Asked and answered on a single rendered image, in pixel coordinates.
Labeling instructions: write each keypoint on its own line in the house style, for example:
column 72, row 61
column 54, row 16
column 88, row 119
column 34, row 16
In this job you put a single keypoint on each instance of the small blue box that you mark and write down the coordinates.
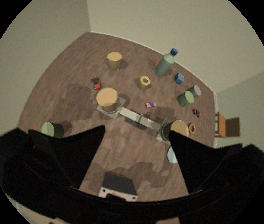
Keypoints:
column 179, row 78

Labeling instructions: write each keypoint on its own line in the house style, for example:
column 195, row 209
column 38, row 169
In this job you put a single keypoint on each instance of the tan cylinder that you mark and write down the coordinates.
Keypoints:
column 114, row 60
column 178, row 126

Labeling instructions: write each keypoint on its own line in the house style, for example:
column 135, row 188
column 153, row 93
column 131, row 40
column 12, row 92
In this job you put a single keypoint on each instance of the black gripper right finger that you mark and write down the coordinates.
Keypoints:
column 198, row 161

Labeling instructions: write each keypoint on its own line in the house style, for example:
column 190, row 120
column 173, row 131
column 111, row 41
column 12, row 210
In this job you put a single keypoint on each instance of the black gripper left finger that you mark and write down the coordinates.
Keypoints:
column 73, row 154

